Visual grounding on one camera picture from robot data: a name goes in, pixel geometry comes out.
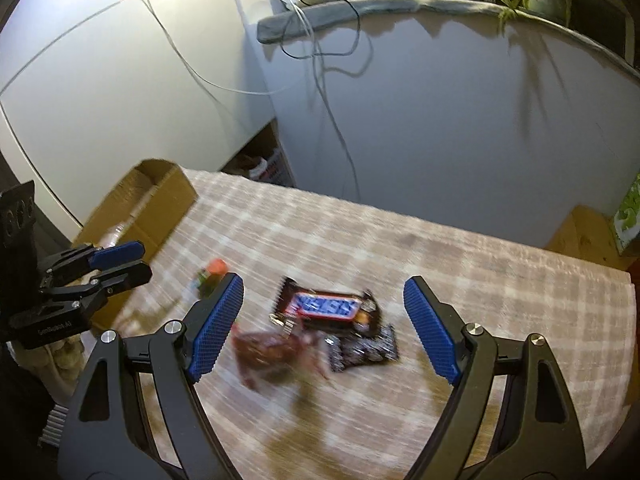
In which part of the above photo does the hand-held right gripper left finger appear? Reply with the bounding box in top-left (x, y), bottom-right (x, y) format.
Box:
top-left (57, 271), bottom-right (246, 480)

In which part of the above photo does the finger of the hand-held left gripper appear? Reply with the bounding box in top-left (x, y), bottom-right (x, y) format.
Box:
top-left (40, 261), bottom-right (152, 306)
top-left (42, 241), bottom-right (146, 273)

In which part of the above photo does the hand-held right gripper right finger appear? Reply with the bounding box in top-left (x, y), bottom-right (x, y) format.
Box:
top-left (400, 276), bottom-right (587, 480)

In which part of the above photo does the cardboard box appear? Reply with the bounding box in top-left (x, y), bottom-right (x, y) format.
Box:
top-left (72, 159), bottom-right (198, 329)

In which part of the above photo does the brown chocolate bar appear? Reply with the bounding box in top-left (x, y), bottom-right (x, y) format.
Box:
top-left (270, 276), bottom-right (383, 338)

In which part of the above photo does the beige fuzzy cloth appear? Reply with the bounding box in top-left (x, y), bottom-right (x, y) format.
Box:
top-left (20, 335), bottom-right (84, 404)

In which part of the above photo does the green orange wrapped candy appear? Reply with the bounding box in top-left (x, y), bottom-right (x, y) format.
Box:
top-left (192, 258), bottom-right (229, 297)

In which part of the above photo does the brown cake clear packet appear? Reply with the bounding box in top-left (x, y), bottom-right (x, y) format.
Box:
top-left (232, 329), bottom-right (331, 392)

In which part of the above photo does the black striped snack packet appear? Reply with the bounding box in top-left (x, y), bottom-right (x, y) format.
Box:
top-left (327, 324), bottom-right (399, 373)

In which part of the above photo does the plaid tablecloth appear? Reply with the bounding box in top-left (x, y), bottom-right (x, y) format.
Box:
top-left (45, 170), bottom-right (633, 480)

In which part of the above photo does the grey ribbed object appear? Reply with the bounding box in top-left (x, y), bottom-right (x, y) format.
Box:
top-left (39, 406), bottom-right (72, 449)

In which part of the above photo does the white plastic basket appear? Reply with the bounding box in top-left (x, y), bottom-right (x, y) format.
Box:
top-left (247, 149), bottom-right (297, 189)

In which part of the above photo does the white cabinet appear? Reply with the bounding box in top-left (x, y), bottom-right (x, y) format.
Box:
top-left (0, 0), bottom-right (279, 227)

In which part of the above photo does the green paper bag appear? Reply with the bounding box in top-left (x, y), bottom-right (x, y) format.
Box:
top-left (612, 172), bottom-right (640, 256)

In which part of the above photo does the grey windowsill mat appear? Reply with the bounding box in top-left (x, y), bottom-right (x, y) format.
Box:
top-left (256, 0), bottom-right (640, 76)

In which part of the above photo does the white cable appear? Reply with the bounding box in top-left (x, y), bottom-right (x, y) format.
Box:
top-left (135, 0), bottom-right (287, 96)

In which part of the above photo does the grey cable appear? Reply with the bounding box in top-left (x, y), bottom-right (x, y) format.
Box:
top-left (294, 4), bottom-right (362, 202)

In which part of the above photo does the black cable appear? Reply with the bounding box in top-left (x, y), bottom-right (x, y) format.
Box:
top-left (280, 0), bottom-right (374, 79)

